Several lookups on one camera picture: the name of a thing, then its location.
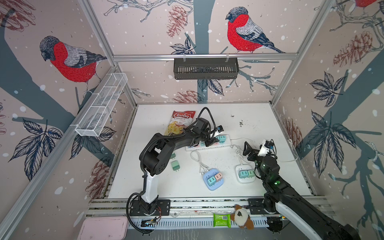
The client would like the blue square power socket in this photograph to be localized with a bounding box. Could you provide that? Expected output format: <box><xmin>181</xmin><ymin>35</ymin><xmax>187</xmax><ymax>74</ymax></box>
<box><xmin>203</xmin><ymin>169</ymin><xmax>224</xmax><ymax>191</ymax></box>

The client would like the white square power socket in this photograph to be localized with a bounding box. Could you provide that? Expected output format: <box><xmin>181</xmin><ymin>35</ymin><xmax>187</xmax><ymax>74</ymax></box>
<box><xmin>235</xmin><ymin>164</ymin><xmax>256</xmax><ymax>184</ymax></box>

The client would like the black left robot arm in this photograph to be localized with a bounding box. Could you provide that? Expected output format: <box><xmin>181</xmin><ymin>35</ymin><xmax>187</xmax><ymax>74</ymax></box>
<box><xmin>126</xmin><ymin>107</ymin><xmax>224</xmax><ymax>235</ymax></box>

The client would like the pink tray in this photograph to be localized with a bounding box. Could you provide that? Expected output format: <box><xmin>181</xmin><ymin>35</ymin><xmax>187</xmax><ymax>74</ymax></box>
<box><xmin>77</xmin><ymin>216</ymin><xmax>128</xmax><ymax>240</ymax></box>

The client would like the white power cable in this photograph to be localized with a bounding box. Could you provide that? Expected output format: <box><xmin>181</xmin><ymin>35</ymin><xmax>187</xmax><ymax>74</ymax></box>
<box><xmin>230</xmin><ymin>137</ymin><xmax>301</xmax><ymax>163</ymax></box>

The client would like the green wet wipes pack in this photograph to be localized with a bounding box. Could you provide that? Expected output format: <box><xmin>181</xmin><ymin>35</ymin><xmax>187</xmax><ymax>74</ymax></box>
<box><xmin>213</xmin><ymin>214</ymin><xmax>231</xmax><ymax>228</ymax></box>

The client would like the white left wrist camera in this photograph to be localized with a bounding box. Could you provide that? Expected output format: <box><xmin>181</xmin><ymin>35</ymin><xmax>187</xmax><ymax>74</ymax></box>
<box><xmin>214</xmin><ymin>125</ymin><xmax>224</xmax><ymax>136</ymax></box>

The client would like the black hanging wire basket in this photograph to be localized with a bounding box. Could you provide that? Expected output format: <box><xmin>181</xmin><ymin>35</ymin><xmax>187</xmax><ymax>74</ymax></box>
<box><xmin>174</xmin><ymin>58</ymin><xmax>240</xmax><ymax>80</ymax></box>

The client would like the pink plug adapter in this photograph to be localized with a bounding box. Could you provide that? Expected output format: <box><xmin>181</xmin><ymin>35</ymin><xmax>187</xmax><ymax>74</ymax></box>
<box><xmin>215</xmin><ymin>173</ymin><xmax>223</xmax><ymax>182</ymax></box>

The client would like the white long power strip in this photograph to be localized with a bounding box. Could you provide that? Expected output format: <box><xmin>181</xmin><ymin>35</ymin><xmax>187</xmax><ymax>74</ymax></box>
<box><xmin>185</xmin><ymin>135</ymin><xmax>232</xmax><ymax>152</ymax></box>

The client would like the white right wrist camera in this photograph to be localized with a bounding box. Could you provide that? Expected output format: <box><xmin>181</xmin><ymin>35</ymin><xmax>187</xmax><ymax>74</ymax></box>
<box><xmin>258</xmin><ymin>139</ymin><xmax>276</xmax><ymax>157</ymax></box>

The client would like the red Chuba cassava chips bag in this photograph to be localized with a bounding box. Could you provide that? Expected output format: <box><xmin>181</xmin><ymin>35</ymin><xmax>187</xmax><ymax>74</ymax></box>
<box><xmin>165</xmin><ymin>111</ymin><xmax>196</xmax><ymax>136</ymax></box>

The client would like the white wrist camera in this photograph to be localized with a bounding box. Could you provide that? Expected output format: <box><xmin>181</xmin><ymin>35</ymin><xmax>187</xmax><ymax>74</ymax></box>
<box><xmin>214</xmin><ymin>125</ymin><xmax>224</xmax><ymax>136</ymax></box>
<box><xmin>258</xmin><ymin>139</ymin><xmax>276</xmax><ymax>157</ymax></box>

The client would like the white coiled cable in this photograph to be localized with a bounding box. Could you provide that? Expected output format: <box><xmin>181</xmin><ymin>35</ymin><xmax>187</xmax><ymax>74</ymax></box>
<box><xmin>190</xmin><ymin>149</ymin><xmax>210</xmax><ymax>176</ymax></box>

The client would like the brown white plush toy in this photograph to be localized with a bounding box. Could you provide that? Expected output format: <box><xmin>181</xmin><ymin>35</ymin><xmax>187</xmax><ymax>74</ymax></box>
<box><xmin>230</xmin><ymin>205</ymin><xmax>255</xmax><ymax>230</ymax></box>

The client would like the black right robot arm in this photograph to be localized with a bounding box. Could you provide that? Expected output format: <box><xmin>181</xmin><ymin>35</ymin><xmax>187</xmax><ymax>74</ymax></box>
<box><xmin>243</xmin><ymin>141</ymin><xmax>360</xmax><ymax>240</ymax></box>

